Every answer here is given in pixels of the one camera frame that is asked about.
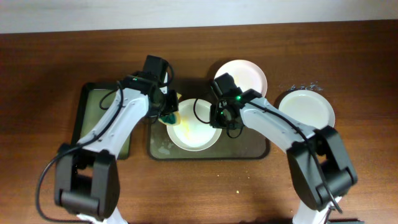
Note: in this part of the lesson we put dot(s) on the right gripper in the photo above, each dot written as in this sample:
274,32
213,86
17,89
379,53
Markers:
215,108

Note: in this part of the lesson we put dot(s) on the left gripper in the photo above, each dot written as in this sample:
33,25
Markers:
173,106

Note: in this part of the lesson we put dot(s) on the green yellow sponge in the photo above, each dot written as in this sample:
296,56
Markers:
170,115

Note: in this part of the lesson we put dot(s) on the white plate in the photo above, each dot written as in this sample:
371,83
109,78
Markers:
191,134

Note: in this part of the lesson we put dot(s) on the pink plate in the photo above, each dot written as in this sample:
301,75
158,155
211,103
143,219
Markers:
247,75

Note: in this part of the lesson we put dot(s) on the grey plate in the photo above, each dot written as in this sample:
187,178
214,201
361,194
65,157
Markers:
308,107

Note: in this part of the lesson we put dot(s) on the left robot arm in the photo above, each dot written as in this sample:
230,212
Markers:
86,175

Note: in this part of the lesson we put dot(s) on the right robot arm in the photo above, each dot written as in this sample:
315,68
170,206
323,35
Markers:
321,170

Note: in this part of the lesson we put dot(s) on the dark brown serving tray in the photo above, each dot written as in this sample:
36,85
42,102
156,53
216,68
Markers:
231,144

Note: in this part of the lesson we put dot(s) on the black sponge tray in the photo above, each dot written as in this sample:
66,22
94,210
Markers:
89,112

